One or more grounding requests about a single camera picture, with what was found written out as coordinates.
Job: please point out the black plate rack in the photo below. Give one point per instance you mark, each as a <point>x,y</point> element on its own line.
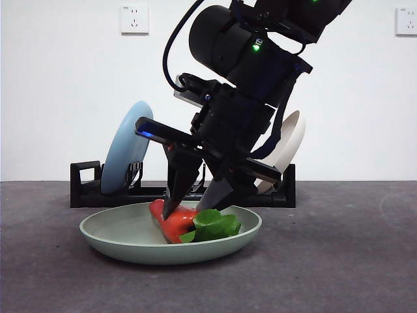
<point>84,199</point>

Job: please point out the cream plate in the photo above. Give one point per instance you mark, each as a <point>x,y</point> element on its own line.
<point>293,137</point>

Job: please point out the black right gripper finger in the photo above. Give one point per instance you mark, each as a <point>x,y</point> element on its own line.
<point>180,176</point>
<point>221,195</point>

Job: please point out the green plate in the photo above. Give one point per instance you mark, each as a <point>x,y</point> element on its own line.
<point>130,238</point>

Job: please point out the orange carrot with green leaves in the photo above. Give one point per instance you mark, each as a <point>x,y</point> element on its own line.
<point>177,225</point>

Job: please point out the blue plate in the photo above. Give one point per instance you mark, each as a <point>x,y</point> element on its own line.
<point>123,146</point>

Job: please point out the white wall outlet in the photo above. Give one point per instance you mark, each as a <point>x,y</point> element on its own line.
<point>135,19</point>
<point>407,21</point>

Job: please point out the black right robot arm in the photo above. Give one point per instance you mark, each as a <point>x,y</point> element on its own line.
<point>247,49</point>

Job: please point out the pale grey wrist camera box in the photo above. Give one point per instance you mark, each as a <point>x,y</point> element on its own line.
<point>187,96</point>

